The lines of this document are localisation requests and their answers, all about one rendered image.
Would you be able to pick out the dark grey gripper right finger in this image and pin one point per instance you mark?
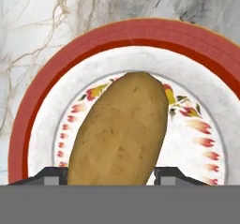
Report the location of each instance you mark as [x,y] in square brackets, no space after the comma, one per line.
[170,173]

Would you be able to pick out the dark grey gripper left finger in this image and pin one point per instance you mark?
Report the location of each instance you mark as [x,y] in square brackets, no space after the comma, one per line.
[52,173]

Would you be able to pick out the brown potato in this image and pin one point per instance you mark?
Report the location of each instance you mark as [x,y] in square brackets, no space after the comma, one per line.
[120,131]

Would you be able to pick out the red rimmed floral plate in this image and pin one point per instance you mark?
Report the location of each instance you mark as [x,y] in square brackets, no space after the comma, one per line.
[140,37]

